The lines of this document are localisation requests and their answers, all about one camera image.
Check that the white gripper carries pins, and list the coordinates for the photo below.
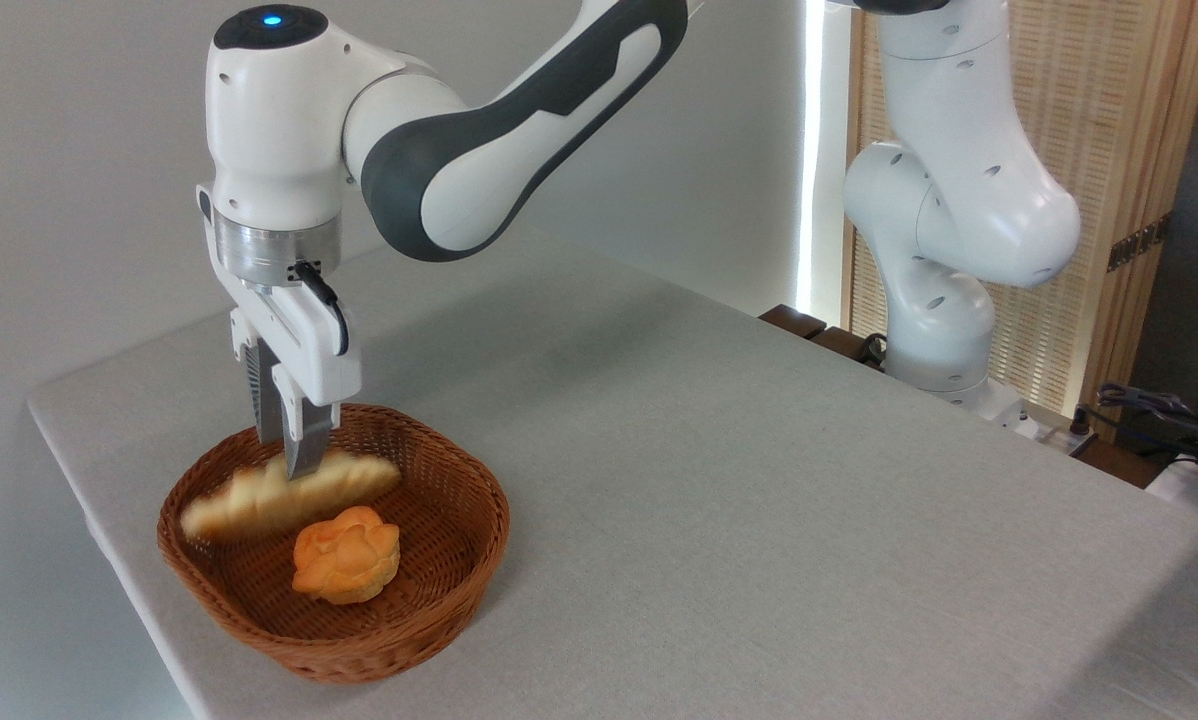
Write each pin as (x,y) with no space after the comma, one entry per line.
(309,340)

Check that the long braided bread loaf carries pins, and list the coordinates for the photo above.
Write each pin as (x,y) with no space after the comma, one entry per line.
(249,505)

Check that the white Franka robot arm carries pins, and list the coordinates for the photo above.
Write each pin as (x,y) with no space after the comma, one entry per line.
(279,120)

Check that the round orange bread bun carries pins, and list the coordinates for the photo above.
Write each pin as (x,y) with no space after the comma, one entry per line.
(347,555)

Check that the brown wicker basket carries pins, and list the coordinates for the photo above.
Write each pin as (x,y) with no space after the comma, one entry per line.
(439,480)

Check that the grey tablecloth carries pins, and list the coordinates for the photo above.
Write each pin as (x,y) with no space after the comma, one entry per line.
(759,550)

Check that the dark brown wooden base table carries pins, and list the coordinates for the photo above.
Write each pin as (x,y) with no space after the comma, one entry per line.
(794,320)

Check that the white power strip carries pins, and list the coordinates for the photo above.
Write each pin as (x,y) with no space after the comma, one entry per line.
(1069,438)

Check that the dark metal screen hinge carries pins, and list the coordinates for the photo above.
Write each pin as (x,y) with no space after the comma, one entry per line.
(1139,243)

